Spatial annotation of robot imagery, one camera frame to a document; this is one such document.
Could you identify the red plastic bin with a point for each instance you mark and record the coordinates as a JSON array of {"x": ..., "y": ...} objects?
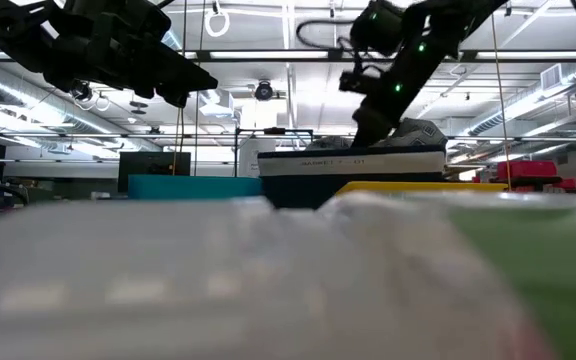
[{"x": 525, "y": 169}]

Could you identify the navy fabric basket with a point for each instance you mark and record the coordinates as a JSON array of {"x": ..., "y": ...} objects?
[{"x": 348, "y": 172}]

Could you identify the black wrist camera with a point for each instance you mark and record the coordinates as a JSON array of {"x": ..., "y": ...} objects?
[
  {"x": 82, "y": 91},
  {"x": 353, "y": 81}
]

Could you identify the teal plastic bin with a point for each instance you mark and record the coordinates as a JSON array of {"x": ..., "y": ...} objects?
[{"x": 193, "y": 187}]

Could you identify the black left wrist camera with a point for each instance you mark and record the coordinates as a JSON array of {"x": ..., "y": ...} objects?
[{"x": 82, "y": 91}]

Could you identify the black overhead camera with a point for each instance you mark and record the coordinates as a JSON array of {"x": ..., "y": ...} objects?
[{"x": 264, "y": 91}]

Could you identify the small red bin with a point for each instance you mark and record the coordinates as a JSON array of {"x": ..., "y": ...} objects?
[{"x": 565, "y": 184}]

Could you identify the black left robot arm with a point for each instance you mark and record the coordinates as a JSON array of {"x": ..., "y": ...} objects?
[{"x": 8, "y": 25}]

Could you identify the yellow plastic basket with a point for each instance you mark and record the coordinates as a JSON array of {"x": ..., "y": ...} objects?
[{"x": 418, "y": 187}]

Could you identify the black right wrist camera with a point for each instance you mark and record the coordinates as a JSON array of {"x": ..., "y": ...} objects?
[{"x": 353, "y": 81}]

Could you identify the grey patterned cloth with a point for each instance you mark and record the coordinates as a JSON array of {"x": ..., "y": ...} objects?
[{"x": 415, "y": 132}]

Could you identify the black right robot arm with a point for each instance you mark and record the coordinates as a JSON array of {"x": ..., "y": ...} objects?
[{"x": 418, "y": 55}]

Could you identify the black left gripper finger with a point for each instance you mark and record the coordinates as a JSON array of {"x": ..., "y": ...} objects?
[{"x": 175, "y": 99}]

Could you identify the white standing panel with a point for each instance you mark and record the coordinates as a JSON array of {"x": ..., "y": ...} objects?
[{"x": 255, "y": 157}]

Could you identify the black computer monitor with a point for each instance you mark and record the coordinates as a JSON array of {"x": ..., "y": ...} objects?
[{"x": 153, "y": 162}]

